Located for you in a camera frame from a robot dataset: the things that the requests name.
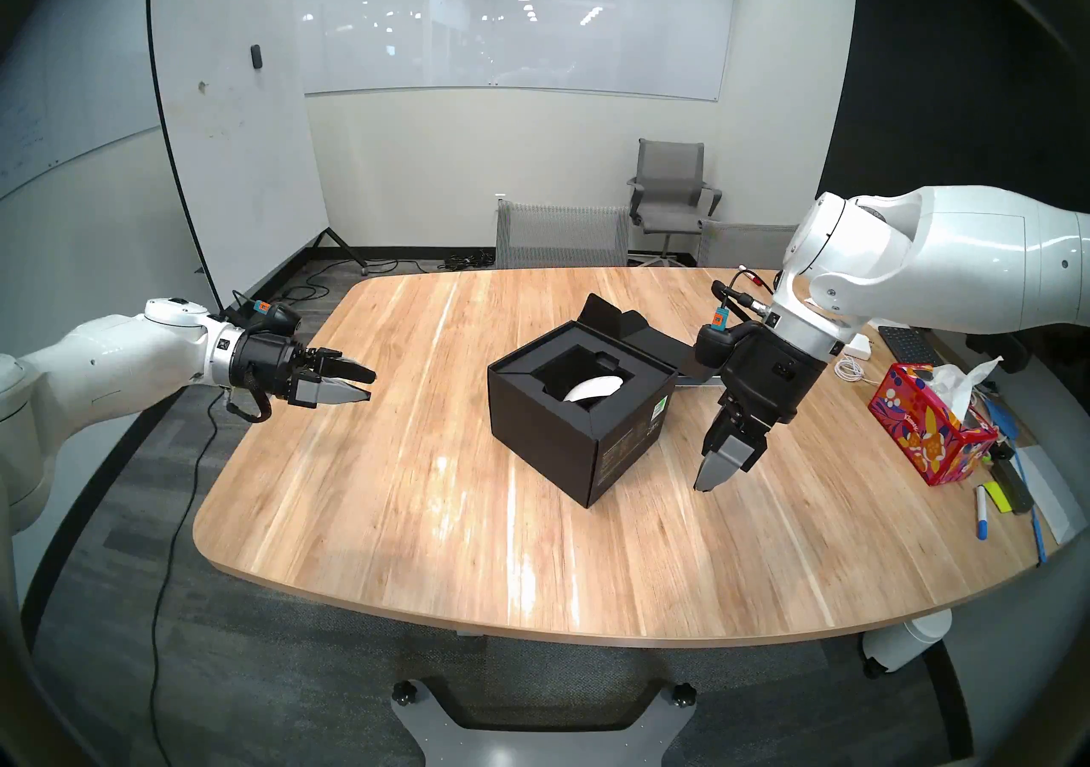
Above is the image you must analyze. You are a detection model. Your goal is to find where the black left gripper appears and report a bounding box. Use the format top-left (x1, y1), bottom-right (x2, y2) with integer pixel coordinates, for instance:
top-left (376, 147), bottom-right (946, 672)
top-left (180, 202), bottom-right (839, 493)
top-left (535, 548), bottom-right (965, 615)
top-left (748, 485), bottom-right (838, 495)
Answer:
top-left (230, 327), bottom-right (378, 410)

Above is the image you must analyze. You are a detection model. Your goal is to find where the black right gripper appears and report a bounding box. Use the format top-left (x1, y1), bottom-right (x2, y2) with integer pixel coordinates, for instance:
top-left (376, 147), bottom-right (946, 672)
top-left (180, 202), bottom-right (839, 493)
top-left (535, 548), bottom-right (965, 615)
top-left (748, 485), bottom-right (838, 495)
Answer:
top-left (693, 322), bottom-right (831, 494)

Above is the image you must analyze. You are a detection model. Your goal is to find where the black cardboard box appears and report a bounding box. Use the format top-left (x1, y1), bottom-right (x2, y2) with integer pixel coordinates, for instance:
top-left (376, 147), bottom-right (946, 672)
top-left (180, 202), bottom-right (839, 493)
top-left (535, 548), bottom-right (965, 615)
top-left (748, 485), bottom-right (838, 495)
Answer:
top-left (487, 293), bottom-right (725, 509)

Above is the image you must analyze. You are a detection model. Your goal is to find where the white computer mouse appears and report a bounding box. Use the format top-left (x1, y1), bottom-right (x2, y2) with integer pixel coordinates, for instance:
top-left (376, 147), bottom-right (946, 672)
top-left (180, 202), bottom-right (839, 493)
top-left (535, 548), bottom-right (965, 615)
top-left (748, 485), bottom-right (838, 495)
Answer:
top-left (565, 376), bottom-right (625, 405)

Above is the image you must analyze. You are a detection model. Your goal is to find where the colourful tissue box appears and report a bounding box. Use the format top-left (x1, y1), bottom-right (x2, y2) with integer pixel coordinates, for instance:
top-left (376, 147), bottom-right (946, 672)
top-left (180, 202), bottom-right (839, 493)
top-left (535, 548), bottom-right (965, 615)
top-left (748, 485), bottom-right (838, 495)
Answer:
top-left (869, 355), bottom-right (1006, 488)

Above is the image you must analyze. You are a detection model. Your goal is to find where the white power adapter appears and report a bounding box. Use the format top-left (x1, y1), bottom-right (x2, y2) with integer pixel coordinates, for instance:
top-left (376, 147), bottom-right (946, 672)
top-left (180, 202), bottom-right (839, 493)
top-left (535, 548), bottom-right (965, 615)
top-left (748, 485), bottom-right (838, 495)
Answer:
top-left (833, 335), bottom-right (882, 387)

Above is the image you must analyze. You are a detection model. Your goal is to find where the grey fabric chair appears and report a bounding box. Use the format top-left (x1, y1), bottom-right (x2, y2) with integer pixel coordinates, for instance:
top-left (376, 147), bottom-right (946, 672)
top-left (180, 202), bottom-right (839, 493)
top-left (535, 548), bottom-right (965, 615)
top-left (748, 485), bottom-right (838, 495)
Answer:
top-left (697, 220), bottom-right (801, 270)

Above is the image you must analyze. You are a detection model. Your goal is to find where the black keyboard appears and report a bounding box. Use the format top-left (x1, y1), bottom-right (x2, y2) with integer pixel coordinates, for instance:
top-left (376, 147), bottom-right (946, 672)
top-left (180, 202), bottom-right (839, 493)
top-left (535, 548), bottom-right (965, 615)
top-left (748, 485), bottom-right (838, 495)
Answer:
top-left (877, 326), bottom-right (946, 368)

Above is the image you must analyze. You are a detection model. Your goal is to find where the rolling whiteboard with stand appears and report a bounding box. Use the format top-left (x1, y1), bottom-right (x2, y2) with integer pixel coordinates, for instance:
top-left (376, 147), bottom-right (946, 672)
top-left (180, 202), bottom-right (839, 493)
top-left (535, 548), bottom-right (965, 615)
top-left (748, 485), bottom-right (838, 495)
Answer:
top-left (146, 0), bottom-right (369, 315)

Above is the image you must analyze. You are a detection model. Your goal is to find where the grey mesh chair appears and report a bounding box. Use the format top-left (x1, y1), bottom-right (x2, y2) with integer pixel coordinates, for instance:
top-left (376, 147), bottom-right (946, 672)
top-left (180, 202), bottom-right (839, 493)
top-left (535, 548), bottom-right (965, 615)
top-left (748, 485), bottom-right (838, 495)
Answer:
top-left (496, 199), bottom-right (631, 270)

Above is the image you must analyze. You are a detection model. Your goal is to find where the grey office chair with armrests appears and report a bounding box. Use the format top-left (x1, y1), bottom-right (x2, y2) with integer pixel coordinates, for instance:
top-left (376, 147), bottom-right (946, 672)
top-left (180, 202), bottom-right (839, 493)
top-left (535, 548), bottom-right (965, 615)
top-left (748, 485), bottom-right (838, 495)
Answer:
top-left (628, 138), bottom-right (723, 268)

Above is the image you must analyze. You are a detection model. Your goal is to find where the black whiteboard eraser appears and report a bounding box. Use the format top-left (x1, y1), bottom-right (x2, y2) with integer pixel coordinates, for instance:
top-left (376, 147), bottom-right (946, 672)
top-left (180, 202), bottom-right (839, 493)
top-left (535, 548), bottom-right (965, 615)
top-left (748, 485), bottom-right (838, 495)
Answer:
top-left (988, 443), bottom-right (1036, 515)

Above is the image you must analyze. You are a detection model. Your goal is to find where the black video bar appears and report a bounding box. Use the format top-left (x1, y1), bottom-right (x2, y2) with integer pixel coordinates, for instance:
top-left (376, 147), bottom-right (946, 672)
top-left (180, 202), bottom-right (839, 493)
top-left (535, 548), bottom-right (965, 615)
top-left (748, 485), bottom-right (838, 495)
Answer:
top-left (962, 333), bottom-right (1031, 372)

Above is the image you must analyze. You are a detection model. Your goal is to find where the blue pen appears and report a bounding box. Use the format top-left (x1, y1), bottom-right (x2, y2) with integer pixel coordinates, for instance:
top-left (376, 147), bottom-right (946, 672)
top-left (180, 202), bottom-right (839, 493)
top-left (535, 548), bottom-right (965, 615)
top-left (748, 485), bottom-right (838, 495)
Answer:
top-left (986, 397), bottom-right (1048, 563)

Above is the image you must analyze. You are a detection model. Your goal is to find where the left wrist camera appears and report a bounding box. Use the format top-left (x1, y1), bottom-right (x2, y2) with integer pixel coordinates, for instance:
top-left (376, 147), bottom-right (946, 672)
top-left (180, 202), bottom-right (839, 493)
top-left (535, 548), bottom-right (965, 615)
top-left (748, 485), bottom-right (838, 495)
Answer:
top-left (255, 299), bottom-right (306, 336)

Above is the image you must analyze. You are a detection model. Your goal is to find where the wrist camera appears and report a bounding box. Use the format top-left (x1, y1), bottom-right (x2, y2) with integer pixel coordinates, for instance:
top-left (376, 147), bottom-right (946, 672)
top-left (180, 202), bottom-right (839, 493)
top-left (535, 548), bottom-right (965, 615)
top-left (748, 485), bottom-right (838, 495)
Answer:
top-left (255, 299), bottom-right (306, 336)
top-left (694, 280), bottom-right (772, 368)

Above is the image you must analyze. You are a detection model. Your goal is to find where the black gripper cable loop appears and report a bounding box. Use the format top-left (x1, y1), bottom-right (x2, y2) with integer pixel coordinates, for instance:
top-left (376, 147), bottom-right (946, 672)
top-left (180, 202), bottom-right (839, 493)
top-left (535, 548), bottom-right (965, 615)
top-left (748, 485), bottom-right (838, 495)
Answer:
top-left (225, 385), bottom-right (278, 423)

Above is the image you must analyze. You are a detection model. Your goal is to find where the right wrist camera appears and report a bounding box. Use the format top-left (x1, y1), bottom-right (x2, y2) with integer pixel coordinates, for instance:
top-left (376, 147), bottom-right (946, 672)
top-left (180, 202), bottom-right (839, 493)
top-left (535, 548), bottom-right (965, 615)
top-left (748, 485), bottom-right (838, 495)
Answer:
top-left (694, 280), bottom-right (772, 368)

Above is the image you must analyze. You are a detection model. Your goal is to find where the black floor cable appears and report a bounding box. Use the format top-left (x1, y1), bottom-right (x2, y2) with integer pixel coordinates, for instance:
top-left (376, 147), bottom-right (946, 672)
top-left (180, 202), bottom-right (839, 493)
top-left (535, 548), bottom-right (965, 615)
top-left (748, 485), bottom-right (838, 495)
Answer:
top-left (150, 280), bottom-right (337, 767)

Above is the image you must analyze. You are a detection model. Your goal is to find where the grey robot base frame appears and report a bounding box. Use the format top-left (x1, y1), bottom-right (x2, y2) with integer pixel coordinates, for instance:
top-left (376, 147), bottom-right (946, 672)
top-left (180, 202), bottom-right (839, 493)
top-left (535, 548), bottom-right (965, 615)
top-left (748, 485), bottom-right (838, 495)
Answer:
top-left (390, 678), bottom-right (697, 767)

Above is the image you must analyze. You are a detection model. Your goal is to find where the wall glass whiteboard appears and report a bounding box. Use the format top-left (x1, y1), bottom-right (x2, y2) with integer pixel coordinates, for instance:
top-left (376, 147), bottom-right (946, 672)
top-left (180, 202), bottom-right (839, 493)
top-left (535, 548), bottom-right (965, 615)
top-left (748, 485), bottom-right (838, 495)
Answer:
top-left (260, 0), bottom-right (742, 102)
top-left (0, 0), bottom-right (163, 200)

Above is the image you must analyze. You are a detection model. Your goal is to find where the large black wall screen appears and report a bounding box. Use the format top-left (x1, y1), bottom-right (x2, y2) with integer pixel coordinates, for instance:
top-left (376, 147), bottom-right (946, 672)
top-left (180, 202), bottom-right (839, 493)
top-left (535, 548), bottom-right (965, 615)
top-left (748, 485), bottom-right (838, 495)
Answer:
top-left (815, 0), bottom-right (1090, 213)

